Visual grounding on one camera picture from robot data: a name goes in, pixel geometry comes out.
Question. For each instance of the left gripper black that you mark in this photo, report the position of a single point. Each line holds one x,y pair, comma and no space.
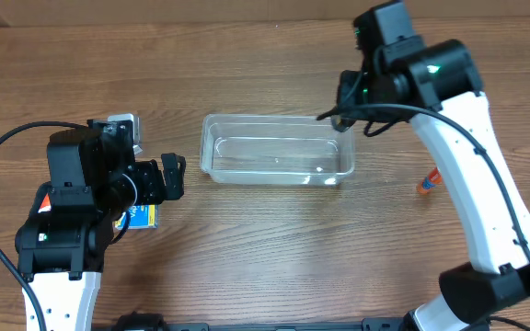
155,179

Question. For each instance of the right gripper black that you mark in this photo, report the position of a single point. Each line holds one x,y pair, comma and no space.
348,82

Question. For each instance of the white Hansaplast plaster box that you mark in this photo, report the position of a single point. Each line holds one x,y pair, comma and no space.
133,125

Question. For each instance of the blue yellow VapoDrops box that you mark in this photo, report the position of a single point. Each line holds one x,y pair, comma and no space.
143,217

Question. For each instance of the clear plastic container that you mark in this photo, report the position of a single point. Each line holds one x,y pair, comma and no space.
275,150

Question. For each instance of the orange bottle white cap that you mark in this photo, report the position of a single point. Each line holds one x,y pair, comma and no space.
431,181

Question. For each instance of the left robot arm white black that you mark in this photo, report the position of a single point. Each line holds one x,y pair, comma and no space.
61,247

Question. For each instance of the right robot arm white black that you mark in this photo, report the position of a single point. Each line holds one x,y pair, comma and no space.
438,91

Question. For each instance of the red white small box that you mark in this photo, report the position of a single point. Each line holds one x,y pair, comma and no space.
45,205

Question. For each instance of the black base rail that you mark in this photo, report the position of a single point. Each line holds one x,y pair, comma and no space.
156,322

